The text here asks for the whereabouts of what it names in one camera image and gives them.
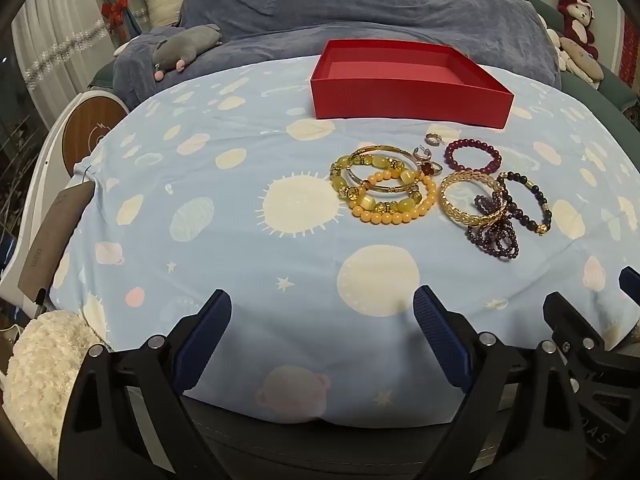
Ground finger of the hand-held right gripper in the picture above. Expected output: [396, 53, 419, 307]
[542, 290, 607, 363]
[619, 266, 640, 307]

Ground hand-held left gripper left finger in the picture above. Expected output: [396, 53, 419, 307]
[57, 288, 233, 480]

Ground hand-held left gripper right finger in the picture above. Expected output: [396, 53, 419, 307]
[412, 285, 592, 480]

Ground long purple bead strand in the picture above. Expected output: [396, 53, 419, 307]
[467, 192, 521, 263]

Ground dark bead bracelet gold accents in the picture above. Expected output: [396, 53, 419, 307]
[496, 170, 554, 236]

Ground orange bead bracelet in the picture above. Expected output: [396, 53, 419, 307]
[350, 170, 437, 225]

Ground wide gold filigree bangle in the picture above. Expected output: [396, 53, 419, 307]
[439, 170, 509, 226]

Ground dark red bead bracelet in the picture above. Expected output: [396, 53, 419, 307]
[444, 138, 502, 174]

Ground yellow-green bead bracelet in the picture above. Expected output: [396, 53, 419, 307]
[328, 152, 426, 216]

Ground thin gold bangle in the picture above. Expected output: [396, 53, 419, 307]
[347, 144, 422, 194]

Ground red cardboard box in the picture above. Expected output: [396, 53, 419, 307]
[309, 38, 516, 129]

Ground light blue planet-print sheet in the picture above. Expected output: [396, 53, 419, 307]
[50, 55, 640, 427]

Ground green sofa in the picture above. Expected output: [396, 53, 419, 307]
[500, 0, 640, 122]

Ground cookie-shaped plush toy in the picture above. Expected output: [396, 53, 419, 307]
[542, 14, 607, 92]

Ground red monkey plush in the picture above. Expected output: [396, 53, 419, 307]
[557, 0, 600, 59]

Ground grey plush mouse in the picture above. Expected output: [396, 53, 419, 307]
[151, 23, 224, 81]

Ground blue curtain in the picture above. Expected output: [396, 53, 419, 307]
[85, 0, 152, 42]

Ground white sheer curtain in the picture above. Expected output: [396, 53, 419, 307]
[10, 0, 126, 122]

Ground red ribbon bow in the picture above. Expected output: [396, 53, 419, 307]
[101, 0, 130, 26]

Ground blue-grey blanket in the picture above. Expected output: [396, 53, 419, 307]
[112, 0, 564, 111]

